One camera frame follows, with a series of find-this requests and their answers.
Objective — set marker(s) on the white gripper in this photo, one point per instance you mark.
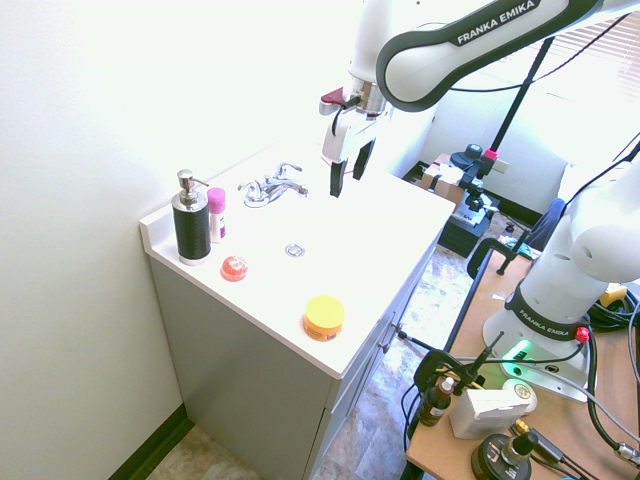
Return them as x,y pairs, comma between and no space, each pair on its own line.
347,135

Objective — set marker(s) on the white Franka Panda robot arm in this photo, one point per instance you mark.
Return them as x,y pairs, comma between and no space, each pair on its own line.
560,260

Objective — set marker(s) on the chrome sink faucet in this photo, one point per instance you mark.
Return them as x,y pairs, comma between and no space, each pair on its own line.
272,187

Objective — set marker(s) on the chrome sink drain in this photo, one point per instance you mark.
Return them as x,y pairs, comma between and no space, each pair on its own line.
295,250

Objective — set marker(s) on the white sink countertop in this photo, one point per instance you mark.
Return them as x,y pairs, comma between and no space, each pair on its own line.
320,270

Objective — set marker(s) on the black tripod head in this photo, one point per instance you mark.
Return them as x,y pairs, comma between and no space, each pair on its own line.
472,165

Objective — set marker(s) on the black storage case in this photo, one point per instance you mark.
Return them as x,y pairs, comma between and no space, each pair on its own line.
462,227

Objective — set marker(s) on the white bottle with pink cap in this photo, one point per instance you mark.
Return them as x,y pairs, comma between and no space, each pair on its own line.
217,216

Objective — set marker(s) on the orange jar with yellow lid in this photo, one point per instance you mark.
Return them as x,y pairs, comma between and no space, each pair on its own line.
324,318

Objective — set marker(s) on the red round soap container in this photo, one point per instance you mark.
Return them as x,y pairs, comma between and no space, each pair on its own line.
234,268

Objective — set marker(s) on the black C-clamp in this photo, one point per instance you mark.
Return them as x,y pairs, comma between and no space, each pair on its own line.
440,365
484,256

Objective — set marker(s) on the black chrome soap dispenser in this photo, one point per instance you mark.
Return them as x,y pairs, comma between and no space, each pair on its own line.
190,225

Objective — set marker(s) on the blue cloth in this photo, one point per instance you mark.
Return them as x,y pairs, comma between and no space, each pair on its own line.
547,225

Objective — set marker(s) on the grey vanity cabinet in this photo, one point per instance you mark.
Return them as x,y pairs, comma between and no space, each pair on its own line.
260,380

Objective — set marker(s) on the brown glass bottle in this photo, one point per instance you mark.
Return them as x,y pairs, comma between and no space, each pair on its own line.
436,404

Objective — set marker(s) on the wooden work table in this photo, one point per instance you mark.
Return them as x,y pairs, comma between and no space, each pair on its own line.
500,400

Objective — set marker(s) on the white cardboard box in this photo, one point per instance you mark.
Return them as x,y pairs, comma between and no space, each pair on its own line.
482,411

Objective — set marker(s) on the round white tin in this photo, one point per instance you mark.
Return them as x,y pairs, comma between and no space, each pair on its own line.
526,392

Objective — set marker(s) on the yellow black emergency stop button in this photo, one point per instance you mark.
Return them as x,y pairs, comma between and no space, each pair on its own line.
613,296

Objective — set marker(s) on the red wrist camera mount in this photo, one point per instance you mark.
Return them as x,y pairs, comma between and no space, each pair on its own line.
332,101

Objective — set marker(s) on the black camera stand pole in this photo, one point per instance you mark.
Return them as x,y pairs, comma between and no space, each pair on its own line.
520,95

